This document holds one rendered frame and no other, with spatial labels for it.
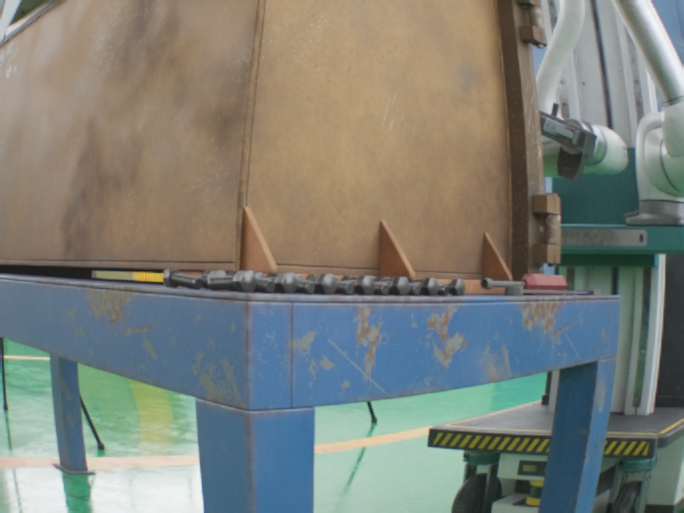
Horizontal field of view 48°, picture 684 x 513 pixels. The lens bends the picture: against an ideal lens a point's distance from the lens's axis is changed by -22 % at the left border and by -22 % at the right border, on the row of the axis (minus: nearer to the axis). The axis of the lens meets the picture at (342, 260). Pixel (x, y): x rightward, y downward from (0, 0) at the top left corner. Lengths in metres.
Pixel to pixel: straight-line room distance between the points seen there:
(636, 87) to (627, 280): 0.51
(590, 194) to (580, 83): 0.33
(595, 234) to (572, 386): 0.69
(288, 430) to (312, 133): 0.47
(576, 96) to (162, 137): 1.31
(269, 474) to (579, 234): 1.32
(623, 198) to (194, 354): 1.46
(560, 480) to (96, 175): 0.89
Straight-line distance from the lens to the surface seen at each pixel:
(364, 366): 0.88
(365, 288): 0.91
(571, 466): 1.36
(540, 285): 1.31
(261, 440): 0.79
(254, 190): 1.10
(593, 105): 2.30
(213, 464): 0.83
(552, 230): 1.50
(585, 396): 1.34
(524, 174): 1.50
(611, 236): 1.96
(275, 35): 1.15
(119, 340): 0.96
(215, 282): 0.84
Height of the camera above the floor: 0.64
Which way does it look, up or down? 1 degrees up
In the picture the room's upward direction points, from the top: 2 degrees clockwise
